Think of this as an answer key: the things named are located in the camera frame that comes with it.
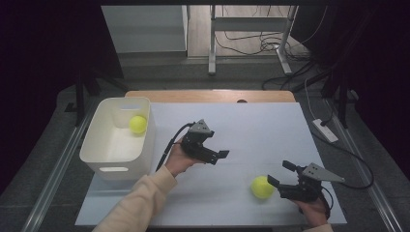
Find white metal desk frame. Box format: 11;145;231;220
207;4;300;77

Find person's left hand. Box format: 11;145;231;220
163;136;206;178

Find black tripod stand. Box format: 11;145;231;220
64;61;130;128
291;9;360;130

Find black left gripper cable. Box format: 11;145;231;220
155;121;197;173

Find yellow tennis ball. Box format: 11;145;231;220
129;114;149;135
250;175;275;200

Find white plastic bin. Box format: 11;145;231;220
78;96;157;181

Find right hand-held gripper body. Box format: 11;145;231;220
278;161;345;204

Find black cable loop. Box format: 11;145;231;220
319;186;334;220

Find white cabinet panel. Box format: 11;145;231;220
101;4;190;54

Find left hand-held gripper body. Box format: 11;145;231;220
180;118;220;166

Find aluminium rail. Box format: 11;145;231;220
20;100;98;232
323;96;404;232

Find wooden table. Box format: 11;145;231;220
124;89;297;104

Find black floor cables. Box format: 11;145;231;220
214;5;327;92

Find white power strip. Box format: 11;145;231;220
311;118;339;144

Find person's right hand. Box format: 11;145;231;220
290;196;332;228

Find white board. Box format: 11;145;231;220
74;101;348;226

